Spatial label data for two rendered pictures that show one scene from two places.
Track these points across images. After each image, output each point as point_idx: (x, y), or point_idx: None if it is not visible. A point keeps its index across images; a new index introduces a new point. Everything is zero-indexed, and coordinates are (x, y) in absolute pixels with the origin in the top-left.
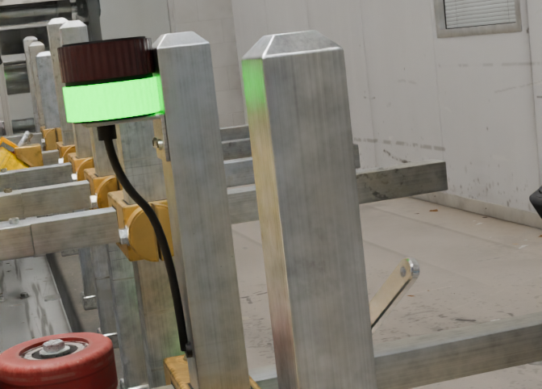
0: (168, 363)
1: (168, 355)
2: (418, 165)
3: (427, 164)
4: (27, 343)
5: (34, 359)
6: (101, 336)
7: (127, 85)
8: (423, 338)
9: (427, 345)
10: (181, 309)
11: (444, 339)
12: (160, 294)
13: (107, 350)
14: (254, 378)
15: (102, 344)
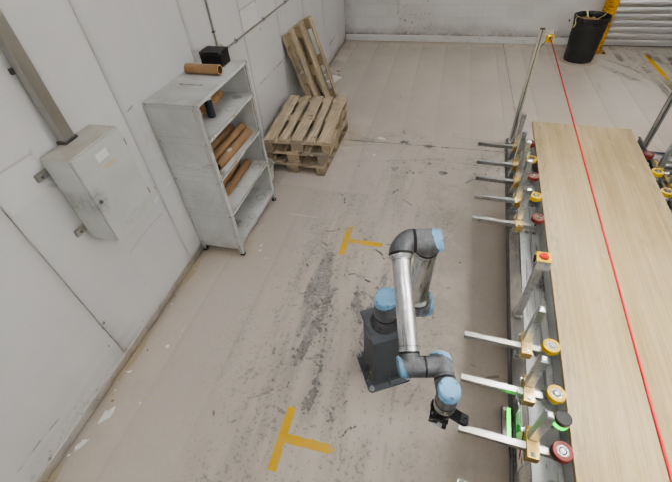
0: (539, 455)
1: None
2: (465, 480)
3: (462, 479)
4: (568, 458)
5: (566, 449)
6: (554, 450)
7: None
8: (490, 436)
9: (491, 432)
10: None
11: (487, 432)
12: None
13: (553, 443)
14: (524, 442)
15: (554, 445)
